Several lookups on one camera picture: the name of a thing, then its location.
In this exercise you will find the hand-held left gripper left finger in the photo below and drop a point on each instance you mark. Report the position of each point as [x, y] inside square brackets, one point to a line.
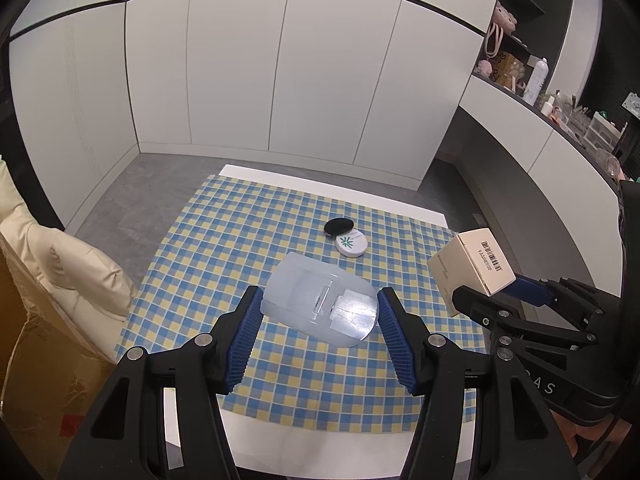
[242, 340]

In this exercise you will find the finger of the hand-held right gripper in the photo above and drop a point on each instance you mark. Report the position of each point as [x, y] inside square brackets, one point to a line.
[535, 291]
[482, 310]

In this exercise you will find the white round compact green print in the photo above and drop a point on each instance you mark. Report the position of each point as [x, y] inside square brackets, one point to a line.
[352, 245]

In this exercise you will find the clear drawer organizer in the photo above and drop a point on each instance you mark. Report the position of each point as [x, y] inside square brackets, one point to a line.
[602, 132]

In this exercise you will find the clear plastic container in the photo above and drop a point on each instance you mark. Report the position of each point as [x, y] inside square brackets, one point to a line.
[310, 295]

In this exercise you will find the pink plush bag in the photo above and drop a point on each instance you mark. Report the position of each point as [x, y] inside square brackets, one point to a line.
[502, 25]

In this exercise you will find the small white pump bottle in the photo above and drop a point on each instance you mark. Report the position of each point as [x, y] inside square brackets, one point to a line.
[547, 106]

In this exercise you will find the beige carton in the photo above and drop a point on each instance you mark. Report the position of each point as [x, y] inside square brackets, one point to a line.
[465, 265]

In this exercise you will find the brown paw print box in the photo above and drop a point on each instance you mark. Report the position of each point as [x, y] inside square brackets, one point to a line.
[510, 70]

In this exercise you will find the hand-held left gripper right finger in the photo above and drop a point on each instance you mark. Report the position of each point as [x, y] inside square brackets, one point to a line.
[397, 345]

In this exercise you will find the white spray bottle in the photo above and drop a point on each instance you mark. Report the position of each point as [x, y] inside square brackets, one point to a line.
[535, 80]

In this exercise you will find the small pink plush toy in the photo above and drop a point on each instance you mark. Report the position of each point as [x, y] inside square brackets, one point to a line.
[485, 66]

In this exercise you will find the black round lid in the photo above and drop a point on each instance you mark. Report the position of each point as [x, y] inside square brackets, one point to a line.
[337, 226]

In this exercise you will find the cream padded armchair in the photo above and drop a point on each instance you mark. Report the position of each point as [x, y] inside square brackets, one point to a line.
[75, 270]

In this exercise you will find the blue yellow checked tablecloth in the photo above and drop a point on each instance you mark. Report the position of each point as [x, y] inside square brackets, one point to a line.
[225, 240]

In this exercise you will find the brown cardboard box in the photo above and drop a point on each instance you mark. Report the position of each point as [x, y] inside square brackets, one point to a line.
[40, 360]

